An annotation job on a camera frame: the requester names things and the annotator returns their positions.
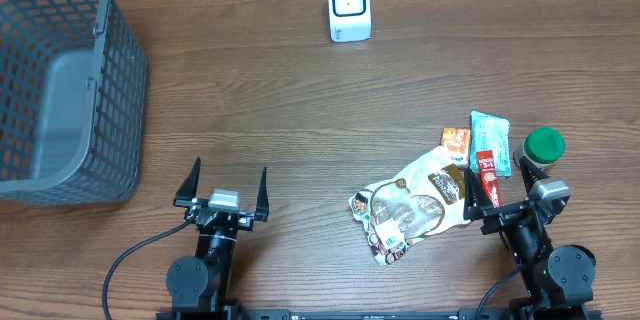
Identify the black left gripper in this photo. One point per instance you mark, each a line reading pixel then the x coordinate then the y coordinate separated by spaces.
pixel 220 215

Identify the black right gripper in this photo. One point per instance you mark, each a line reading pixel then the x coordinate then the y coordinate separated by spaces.
pixel 513 211

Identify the red candy bar wrapper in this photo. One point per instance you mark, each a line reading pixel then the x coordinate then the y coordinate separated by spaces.
pixel 488 175

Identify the teal tissue packet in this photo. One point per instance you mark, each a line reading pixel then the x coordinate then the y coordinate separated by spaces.
pixel 489 132

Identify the green lid jar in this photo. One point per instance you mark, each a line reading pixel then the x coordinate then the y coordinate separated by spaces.
pixel 543 147

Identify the orange small packet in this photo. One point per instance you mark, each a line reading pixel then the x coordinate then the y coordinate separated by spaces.
pixel 457 143

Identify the beige snack pouch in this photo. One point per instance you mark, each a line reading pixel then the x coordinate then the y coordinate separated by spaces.
pixel 424 199

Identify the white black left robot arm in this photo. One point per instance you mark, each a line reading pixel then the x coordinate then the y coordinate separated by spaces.
pixel 199 284

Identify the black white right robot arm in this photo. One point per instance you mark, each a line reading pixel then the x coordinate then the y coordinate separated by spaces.
pixel 558 280

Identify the white barcode scanner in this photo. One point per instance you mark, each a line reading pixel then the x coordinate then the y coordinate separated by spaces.
pixel 349 20

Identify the grey plastic mesh basket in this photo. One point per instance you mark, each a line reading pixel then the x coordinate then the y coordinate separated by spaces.
pixel 74 83

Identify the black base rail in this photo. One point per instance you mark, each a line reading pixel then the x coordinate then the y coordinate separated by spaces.
pixel 380 315

